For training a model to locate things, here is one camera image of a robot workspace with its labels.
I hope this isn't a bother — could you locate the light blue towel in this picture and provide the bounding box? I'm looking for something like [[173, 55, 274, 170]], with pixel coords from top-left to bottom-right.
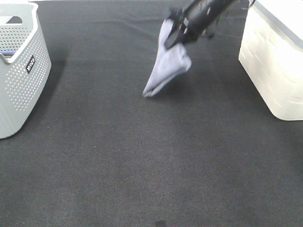
[[142, 19, 192, 97]]

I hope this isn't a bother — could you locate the white plastic storage basket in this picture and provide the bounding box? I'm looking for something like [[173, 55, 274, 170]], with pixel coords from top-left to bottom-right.
[[239, 0, 303, 121]]

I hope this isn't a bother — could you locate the grey perforated laundry basket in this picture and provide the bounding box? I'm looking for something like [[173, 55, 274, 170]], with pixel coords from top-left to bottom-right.
[[0, 0, 52, 139]]

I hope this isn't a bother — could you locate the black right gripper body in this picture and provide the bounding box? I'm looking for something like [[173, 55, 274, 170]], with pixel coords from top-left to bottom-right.
[[164, 0, 233, 49]]

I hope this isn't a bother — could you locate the blue towel in grey basket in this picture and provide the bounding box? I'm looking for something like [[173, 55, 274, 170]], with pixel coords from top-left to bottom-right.
[[0, 50, 16, 59]]

